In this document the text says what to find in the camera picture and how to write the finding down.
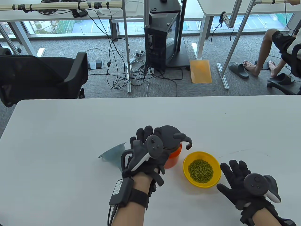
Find black power adapter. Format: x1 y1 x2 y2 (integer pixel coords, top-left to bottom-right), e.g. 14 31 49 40
72 9 88 18

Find black floor stand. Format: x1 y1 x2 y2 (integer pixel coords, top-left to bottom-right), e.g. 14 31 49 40
165 0 191 71

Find grey foot pedal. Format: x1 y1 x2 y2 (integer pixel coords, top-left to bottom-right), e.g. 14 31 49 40
87 60 104 70

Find tangle of black cables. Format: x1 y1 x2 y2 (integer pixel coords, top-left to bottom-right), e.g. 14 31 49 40
83 9 184 97

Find black kettle lid steel strainer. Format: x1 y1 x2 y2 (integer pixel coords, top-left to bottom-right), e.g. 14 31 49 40
154 125 182 150

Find yellow plastic bowl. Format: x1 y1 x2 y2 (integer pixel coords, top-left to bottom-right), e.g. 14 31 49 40
183 151 222 188

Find white power strip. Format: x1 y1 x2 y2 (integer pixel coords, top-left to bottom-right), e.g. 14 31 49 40
129 50 146 65

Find orange paper envelope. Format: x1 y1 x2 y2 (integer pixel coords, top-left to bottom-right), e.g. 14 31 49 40
189 60 212 84

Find person's right hand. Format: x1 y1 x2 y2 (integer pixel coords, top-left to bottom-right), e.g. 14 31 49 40
216 160 278 223

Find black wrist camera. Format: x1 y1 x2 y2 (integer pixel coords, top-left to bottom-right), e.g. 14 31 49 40
148 180 157 197

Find black box with white label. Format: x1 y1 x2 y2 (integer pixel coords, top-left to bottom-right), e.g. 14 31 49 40
109 178 135 208

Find person's left hand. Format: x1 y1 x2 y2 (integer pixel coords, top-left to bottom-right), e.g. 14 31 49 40
121 125 170 187

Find black computer tower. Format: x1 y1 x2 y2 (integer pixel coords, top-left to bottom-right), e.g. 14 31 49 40
144 7 182 71

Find black swivel chair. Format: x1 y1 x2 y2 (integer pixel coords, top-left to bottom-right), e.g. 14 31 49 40
267 44 301 95

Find green mung beans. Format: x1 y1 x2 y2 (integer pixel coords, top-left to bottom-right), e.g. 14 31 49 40
188 159 214 183

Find person's left forearm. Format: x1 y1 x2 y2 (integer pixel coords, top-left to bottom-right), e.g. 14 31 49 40
112 174 155 226

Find orange hot water kettle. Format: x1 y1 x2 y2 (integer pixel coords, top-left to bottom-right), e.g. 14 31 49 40
163 133 193 169

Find black office chair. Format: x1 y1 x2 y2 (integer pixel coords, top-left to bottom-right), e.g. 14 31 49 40
0 47 89 108

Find white desk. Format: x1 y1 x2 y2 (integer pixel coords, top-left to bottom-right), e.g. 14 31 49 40
192 0 301 60
0 0 146 57

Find black and white hand controller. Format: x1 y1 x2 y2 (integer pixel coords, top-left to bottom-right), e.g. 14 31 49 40
244 174 281 203
130 135 164 172

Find grey-blue plastic funnel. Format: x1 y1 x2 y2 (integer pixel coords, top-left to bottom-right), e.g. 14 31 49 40
98 142 128 173

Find person's right forearm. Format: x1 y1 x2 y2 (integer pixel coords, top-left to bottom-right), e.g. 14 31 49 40
249 209 286 226

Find slanted aluminium frame post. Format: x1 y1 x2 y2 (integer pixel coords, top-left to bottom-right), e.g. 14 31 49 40
216 0 256 90

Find beige bar with black straps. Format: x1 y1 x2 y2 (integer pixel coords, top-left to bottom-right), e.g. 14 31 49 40
0 1 123 12

